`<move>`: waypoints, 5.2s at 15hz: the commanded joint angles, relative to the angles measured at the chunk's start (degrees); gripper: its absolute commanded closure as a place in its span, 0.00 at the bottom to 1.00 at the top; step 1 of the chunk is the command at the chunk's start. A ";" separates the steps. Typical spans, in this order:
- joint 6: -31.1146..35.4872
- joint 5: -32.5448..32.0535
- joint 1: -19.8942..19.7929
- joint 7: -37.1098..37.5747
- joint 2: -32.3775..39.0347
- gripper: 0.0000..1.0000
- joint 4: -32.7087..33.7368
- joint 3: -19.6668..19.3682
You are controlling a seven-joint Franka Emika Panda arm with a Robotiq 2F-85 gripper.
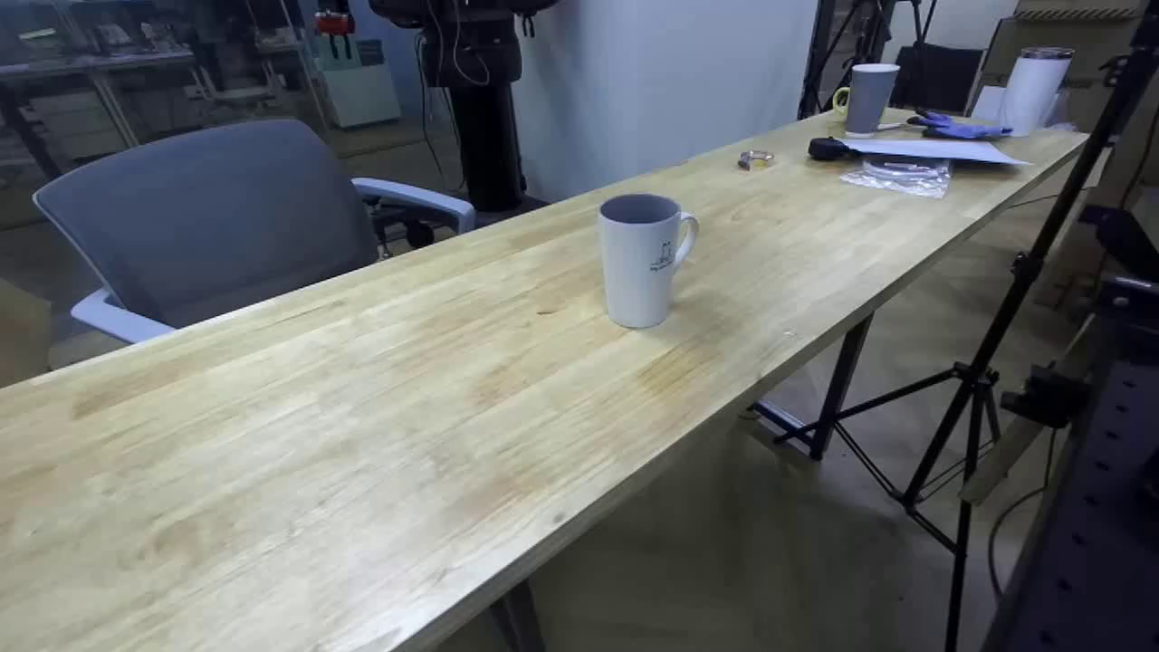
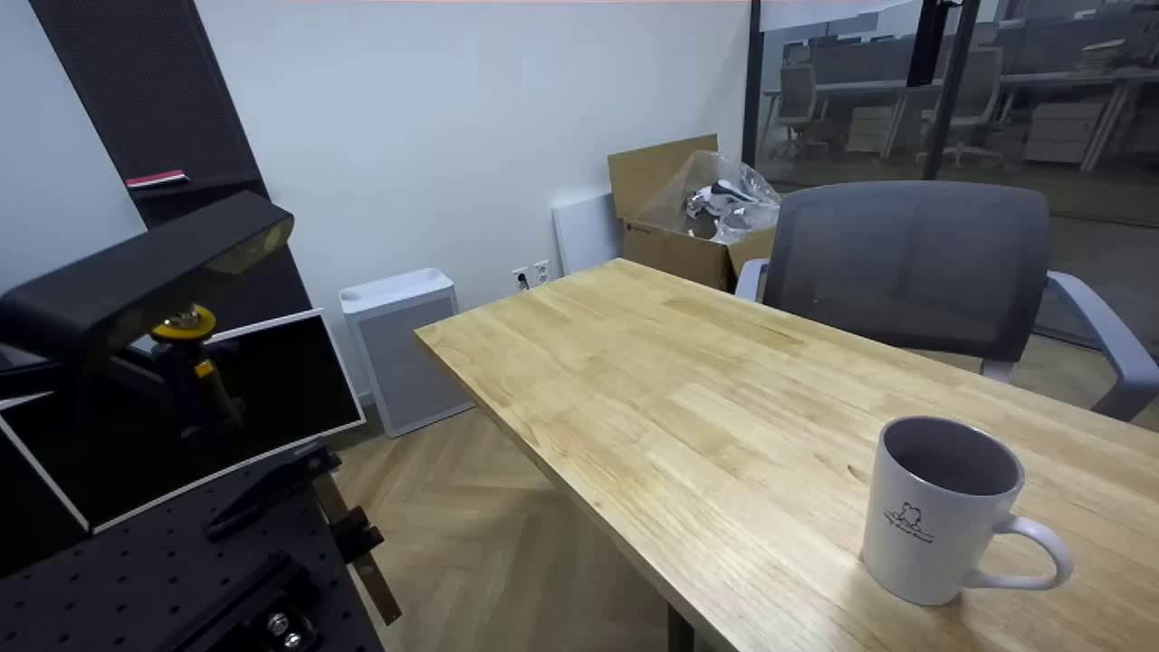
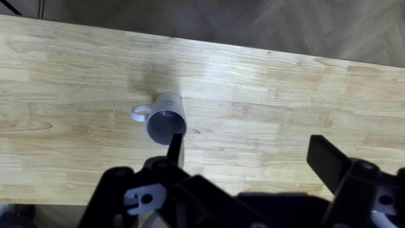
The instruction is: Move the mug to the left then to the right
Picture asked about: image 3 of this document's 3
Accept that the white ceramic mug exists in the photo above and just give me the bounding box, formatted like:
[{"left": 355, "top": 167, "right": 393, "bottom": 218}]
[{"left": 130, "top": 90, "right": 189, "bottom": 147}]

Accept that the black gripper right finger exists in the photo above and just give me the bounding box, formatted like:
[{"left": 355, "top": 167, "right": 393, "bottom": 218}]
[{"left": 307, "top": 133, "right": 405, "bottom": 228}]

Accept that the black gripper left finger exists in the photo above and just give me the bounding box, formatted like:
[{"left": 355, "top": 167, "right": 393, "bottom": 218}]
[{"left": 76, "top": 133, "right": 255, "bottom": 228}]

